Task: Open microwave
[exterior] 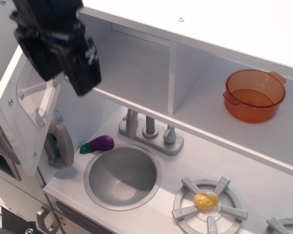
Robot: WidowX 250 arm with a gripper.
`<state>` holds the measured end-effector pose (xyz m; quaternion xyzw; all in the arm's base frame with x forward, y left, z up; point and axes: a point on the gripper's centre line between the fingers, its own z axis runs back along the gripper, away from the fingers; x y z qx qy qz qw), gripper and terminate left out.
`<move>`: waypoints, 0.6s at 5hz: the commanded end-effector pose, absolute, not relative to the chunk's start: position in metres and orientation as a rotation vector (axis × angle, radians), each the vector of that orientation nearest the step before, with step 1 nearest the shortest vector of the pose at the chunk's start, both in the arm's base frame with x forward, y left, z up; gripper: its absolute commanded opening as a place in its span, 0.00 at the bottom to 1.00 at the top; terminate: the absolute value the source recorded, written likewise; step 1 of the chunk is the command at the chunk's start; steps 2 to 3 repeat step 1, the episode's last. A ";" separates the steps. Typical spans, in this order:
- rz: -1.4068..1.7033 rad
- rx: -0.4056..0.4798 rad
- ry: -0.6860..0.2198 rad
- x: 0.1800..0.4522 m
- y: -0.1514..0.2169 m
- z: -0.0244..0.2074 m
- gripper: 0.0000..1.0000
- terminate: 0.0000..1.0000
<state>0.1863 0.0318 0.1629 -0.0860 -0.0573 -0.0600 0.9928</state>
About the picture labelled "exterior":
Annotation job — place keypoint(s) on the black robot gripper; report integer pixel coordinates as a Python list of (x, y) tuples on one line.
[(43, 24)]

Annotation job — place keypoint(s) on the white toy microwave door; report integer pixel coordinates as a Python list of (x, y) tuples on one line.
[(27, 103)]

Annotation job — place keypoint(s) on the purple toy eggplant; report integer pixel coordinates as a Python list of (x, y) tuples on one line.
[(101, 143)]

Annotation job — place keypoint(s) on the grey round sink basin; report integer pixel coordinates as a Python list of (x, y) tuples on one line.
[(124, 178)]

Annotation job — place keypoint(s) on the grey toy faucet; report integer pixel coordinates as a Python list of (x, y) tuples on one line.
[(146, 131)]

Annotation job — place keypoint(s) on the white toy kitchen shelf unit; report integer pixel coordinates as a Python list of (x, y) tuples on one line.
[(169, 59)]

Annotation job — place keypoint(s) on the orange transparent plastic pot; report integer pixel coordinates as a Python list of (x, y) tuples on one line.
[(254, 96)]

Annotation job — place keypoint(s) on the yellow toy potato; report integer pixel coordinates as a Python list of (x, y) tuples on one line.
[(206, 200)]

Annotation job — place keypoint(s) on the grey stove burner grate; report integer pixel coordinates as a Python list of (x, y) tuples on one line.
[(225, 218)]

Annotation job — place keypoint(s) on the grey toy wall phone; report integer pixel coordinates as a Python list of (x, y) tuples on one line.
[(58, 144)]

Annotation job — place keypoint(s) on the grey oven door handle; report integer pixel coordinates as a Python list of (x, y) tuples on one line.
[(46, 221)]

